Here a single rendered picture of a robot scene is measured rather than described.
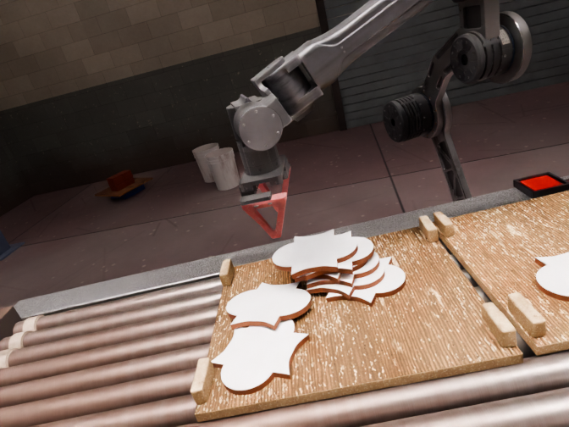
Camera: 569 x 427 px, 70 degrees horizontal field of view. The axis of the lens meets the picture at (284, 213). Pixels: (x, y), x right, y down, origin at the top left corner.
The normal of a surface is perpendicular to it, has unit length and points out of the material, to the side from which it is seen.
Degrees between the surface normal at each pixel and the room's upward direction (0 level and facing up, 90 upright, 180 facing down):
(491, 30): 90
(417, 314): 0
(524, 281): 0
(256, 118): 90
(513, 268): 0
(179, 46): 90
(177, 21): 90
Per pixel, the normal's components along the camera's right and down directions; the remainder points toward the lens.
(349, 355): -0.24, -0.88
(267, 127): 0.23, 0.36
